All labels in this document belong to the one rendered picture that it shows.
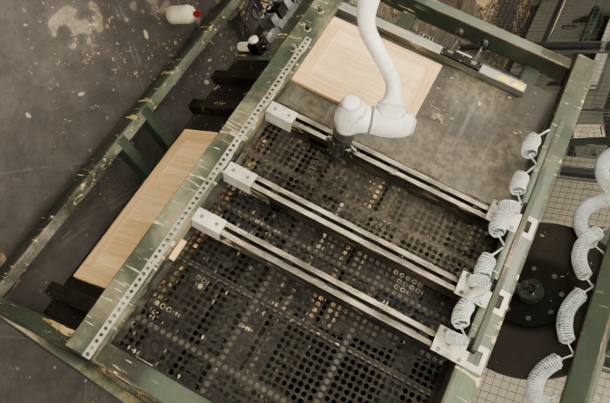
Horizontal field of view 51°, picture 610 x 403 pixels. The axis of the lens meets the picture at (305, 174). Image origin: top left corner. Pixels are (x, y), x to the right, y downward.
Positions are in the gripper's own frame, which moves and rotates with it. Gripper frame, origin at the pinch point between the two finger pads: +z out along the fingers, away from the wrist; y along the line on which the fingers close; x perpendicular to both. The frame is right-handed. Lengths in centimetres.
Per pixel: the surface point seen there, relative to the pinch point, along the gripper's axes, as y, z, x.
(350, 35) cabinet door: -26, 7, 68
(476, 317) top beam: 73, -3, -34
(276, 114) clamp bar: -32.2, 0.9, 6.9
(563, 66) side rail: 69, 4, 102
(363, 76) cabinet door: -10, 7, 49
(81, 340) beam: -45, 3, -108
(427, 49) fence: 10, 5, 78
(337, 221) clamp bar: 12.3, 1.2, -24.1
